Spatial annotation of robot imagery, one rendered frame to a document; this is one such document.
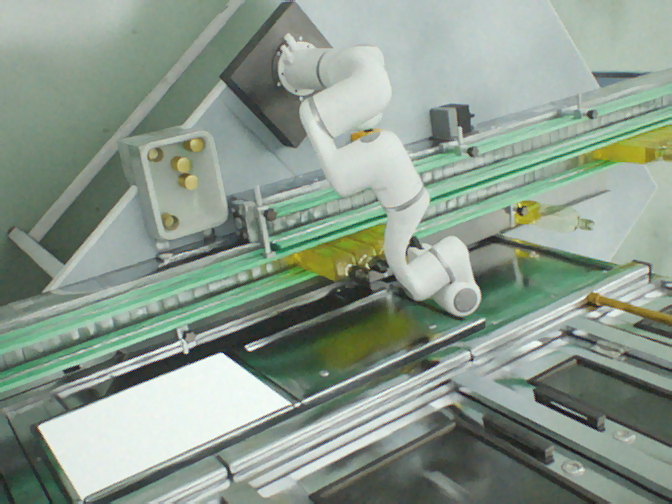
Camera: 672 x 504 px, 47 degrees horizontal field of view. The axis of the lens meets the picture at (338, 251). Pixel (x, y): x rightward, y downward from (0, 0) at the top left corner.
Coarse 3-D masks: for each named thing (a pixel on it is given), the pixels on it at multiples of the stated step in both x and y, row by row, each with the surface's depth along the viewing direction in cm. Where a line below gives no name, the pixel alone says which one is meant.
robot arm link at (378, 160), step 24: (312, 96) 139; (312, 120) 137; (312, 144) 137; (360, 144) 133; (384, 144) 132; (336, 168) 134; (360, 168) 133; (384, 168) 133; (408, 168) 135; (336, 192) 137; (384, 192) 136; (408, 192) 136
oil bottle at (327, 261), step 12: (300, 252) 185; (312, 252) 181; (324, 252) 179; (336, 252) 178; (300, 264) 187; (312, 264) 182; (324, 264) 177; (336, 264) 173; (348, 264) 173; (324, 276) 178; (336, 276) 174
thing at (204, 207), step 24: (168, 144) 178; (144, 168) 169; (168, 168) 179; (192, 168) 182; (216, 168) 178; (168, 192) 180; (192, 192) 184; (216, 192) 181; (192, 216) 185; (216, 216) 183
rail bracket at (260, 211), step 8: (256, 192) 172; (256, 200) 172; (248, 208) 177; (256, 208) 172; (264, 208) 172; (272, 208) 169; (256, 216) 173; (264, 216) 170; (272, 216) 169; (264, 224) 174; (264, 232) 175; (264, 240) 175; (264, 256) 176; (272, 256) 176
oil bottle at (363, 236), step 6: (354, 234) 188; (360, 234) 187; (366, 234) 186; (372, 234) 185; (378, 234) 185; (354, 240) 185; (360, 240) 183; (366, 240) 182; (372, 240) 181; (378, 240) 181; (372, 246) 179; (378, 246) 178; (378, 252) 178; (378, 258) 179; (384, 258) 178
